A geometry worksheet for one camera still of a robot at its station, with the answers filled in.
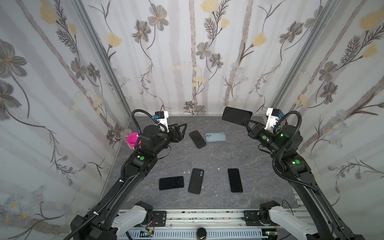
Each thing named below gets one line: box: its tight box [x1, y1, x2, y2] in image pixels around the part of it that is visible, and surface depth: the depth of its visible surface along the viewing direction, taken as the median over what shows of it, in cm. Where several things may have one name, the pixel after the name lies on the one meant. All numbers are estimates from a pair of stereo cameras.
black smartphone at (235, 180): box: [228, 168, 243, 193], surface depth 88 cm
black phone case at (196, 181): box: [188, 168, 204, 195], surface depth 88 cm
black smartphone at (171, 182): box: [159, 176, 184, 190], surface depth 88 cm
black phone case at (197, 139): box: [189, 130, 207, 149], surface depth 109 cm
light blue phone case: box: [205, 132, 227, 142], surface depth 110 cm
